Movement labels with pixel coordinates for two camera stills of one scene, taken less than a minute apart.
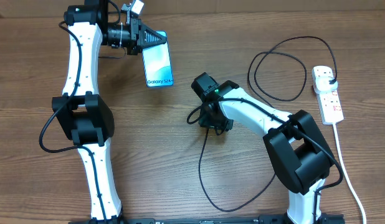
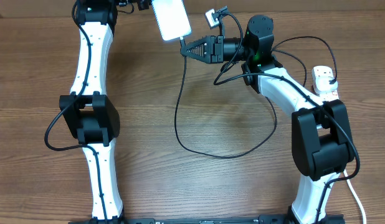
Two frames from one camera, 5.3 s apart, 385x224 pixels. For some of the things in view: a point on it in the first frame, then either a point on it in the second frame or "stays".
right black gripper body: x=216 y=121 -> x=218 y=45
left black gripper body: x=133 y=46 -> x=142 y=4
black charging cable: x=265 y=185 -> x=336 y=76
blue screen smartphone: x=157 y=65 -> x=172 y=18
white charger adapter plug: x=322 y=84 stays
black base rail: x=271 y=219 stays
